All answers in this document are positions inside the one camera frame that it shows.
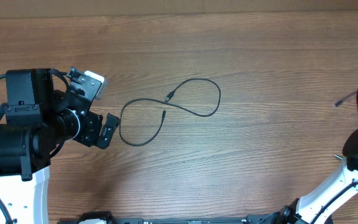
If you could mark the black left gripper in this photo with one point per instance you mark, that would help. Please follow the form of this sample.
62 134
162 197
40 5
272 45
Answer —
94 122

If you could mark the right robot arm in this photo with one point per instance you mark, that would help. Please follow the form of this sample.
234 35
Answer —
318 206

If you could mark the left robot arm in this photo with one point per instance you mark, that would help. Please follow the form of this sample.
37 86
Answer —
44 109

